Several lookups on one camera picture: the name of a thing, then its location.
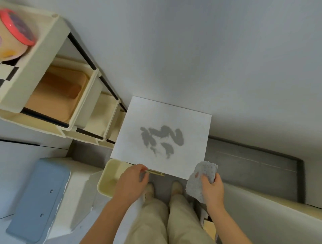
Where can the person's left hand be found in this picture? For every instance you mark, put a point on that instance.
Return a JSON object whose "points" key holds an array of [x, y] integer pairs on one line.
{"points": [[128, 186]]}

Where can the person's right hand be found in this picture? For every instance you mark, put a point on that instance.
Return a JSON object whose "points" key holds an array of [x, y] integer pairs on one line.
{"points": [[213, 193]]}

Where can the grey cleaning cloth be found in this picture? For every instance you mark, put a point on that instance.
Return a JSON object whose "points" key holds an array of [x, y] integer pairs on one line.
{"points": [[196, 186]]}

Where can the cream plastic waste bin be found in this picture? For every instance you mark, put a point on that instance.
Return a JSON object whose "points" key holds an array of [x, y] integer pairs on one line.
{"points": [[109, 176]]}

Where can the grey dust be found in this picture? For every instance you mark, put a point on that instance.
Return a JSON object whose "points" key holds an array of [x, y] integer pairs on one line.
{"points": [[163, 134]]}

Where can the white bedside drawer cabinet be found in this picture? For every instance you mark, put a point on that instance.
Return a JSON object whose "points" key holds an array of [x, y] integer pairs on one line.
{"points": [[181, 120]]}

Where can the person's left forearm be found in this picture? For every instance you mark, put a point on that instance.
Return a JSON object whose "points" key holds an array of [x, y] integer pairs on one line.
{"points": [[108, 223]]}

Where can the person's right forearm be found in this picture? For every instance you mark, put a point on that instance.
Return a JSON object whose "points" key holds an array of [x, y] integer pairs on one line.
{"points": [[229, 226]]}

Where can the beige shoe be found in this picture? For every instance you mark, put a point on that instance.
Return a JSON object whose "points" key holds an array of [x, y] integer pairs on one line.
{"points": [[177, 188], [150, 191]]}

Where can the beige trousers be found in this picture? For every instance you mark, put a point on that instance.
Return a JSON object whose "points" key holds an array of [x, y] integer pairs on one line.
{"points": [[151, 223]]}

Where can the white storage bin blue lid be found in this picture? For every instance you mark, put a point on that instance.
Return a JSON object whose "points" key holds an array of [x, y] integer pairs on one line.
{"points": [[37, 196]]}

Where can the cream box orange lid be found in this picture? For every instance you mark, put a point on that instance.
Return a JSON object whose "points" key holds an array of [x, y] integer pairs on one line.
{"points": [[50, 103]]}

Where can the white wardrobe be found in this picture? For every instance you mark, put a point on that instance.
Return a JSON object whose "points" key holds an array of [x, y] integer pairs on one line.
{"points": [[15, 153]]}

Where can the brown cylindrical pouch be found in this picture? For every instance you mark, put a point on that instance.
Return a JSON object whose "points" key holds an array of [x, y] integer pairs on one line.
{"points": [[63, 85]]}

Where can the cream tiered storage rack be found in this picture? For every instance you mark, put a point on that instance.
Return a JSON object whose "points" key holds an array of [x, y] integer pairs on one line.
{"points": [[32, 62]]}

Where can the pink yellow duck toy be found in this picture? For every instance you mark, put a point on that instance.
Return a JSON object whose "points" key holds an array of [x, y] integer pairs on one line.
{"points": [[12, 37]]}

